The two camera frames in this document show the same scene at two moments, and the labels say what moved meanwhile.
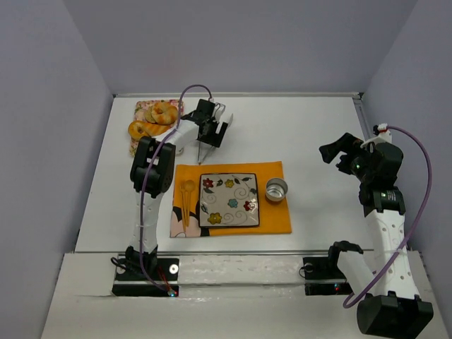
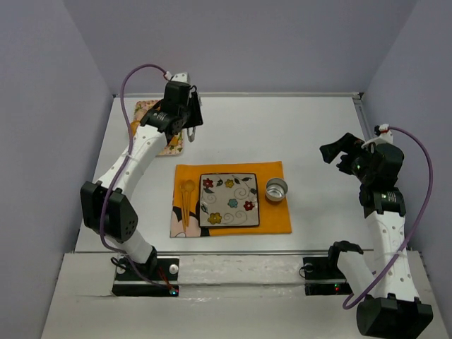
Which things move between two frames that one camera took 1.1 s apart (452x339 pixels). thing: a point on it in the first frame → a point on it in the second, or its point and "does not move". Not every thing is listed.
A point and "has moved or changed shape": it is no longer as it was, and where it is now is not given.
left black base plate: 165,282 does not move
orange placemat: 274,216 does not move
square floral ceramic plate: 228,200 does not move
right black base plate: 323,276 does not move
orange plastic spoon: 189,186 does not move
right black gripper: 343,152 does not move
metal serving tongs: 200,162 has moved or changed shape
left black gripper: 212,137 → 195,110
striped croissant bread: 152,129 has moved or changed shape
